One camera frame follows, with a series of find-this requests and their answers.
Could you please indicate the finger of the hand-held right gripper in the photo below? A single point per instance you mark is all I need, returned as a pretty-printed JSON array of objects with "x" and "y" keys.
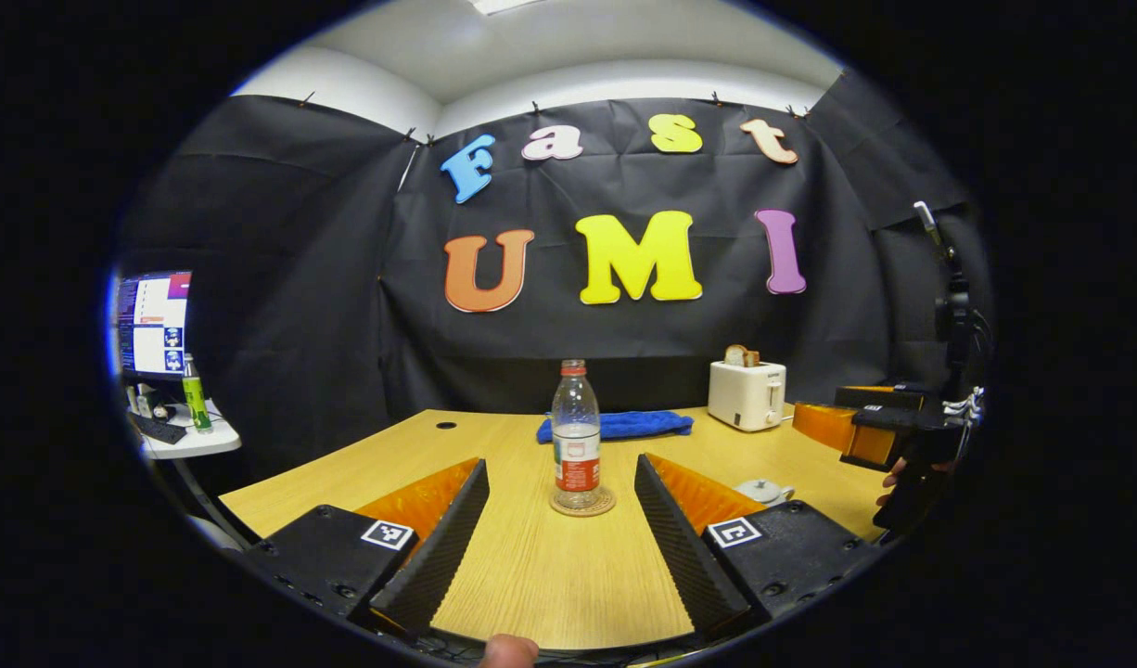
[
  {"x": 879, "y": 397},
  {"x": 824, "y": 427}
]

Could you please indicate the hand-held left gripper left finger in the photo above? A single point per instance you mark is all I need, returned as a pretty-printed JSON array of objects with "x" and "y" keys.
[{"x": 434, "y": 557}]

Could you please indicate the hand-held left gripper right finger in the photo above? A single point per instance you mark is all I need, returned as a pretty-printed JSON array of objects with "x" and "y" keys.
[{"x": 680, "y": 557}]

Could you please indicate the white ceramic teacup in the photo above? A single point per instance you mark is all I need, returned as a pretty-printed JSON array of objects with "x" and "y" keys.
[{"x": 782, "y": 494}]

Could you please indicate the white teacup lid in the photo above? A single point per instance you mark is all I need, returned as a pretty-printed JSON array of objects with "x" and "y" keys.
[{"x": 760, "y": 487}]

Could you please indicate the round wooden coaster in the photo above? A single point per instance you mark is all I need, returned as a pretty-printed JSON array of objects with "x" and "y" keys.
[{"x": 606, "y": 506}]

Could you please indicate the clear plastic water bottle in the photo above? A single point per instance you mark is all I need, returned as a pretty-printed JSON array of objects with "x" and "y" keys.
[{"x": 576, "y": 436}]

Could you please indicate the green bottle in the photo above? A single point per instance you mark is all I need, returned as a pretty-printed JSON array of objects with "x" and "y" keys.
[{"x": 197, "y": 399}]

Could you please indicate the white toaster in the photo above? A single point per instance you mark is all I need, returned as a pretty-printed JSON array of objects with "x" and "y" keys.
[{"x": 745, "y": 397}]

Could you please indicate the bread slice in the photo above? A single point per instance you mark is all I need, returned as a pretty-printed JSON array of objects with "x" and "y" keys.
[{"x": 740, "y": 356}]

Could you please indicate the blue towel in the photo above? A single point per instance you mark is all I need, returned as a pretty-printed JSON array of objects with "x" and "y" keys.
[{"x": 643, "y": 425}]

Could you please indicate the white side table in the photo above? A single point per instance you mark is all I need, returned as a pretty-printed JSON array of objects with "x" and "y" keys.
[{"x": 202, "y": 443}]

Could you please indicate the black keyboard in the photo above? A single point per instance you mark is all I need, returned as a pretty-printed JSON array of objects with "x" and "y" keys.
[{"x": 159, "y": 430}]

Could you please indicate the black backdrop cloth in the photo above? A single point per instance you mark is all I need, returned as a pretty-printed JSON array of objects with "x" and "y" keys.
[{"x": 300, "y": 278}]

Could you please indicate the computer monitor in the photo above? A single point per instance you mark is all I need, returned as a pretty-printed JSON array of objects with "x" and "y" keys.
[{"x": 156, "y": 320}]

